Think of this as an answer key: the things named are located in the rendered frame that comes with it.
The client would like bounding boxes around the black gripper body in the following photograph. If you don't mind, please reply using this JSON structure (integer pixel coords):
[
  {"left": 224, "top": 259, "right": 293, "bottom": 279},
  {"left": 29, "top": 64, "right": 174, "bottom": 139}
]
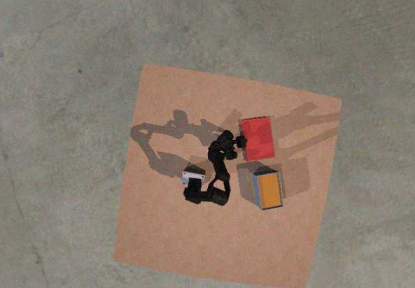
[{"left": 226, "top": 136, "right": 246, "bottom": 149}]

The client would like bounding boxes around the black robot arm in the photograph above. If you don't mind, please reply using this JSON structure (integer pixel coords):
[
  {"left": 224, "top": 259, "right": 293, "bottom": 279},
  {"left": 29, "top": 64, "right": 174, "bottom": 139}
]
[{"left": 183, "top": 130, "right": 238, "bottom": 206}]

